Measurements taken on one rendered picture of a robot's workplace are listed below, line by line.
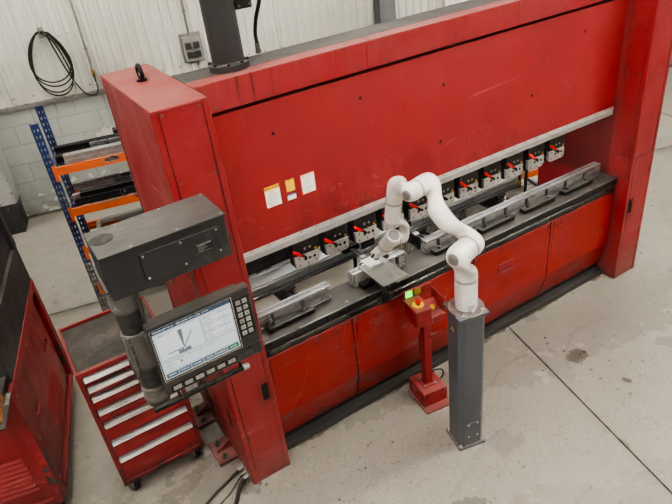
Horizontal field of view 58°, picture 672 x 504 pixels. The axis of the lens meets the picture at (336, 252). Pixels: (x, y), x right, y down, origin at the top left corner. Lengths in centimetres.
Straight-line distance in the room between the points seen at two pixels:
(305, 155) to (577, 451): 234
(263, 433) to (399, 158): 175
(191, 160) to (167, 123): 19
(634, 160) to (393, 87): 218
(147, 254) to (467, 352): 181
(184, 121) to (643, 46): 315
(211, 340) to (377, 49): 166
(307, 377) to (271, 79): 175
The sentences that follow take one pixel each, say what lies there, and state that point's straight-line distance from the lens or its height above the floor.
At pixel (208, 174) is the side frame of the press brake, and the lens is 271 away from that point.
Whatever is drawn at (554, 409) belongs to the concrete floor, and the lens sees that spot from 420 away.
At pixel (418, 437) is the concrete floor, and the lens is 397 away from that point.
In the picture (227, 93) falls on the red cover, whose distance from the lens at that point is 287.
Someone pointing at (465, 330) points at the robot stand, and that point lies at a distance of 327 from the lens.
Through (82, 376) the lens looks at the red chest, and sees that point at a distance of 343.
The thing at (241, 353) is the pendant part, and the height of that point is 128.
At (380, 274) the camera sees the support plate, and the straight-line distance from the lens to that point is 357.
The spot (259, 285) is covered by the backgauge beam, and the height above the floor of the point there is 98.
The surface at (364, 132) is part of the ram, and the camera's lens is 331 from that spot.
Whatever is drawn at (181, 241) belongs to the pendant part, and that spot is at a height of 190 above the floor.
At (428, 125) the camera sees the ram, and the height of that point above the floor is 174.
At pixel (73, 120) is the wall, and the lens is 754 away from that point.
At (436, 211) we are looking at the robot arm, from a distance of 303.
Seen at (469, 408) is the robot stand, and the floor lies 33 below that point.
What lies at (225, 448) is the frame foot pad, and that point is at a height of 3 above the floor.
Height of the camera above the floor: 301
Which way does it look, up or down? 32 degrees down
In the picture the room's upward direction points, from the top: 7 degrees counter-clockwise
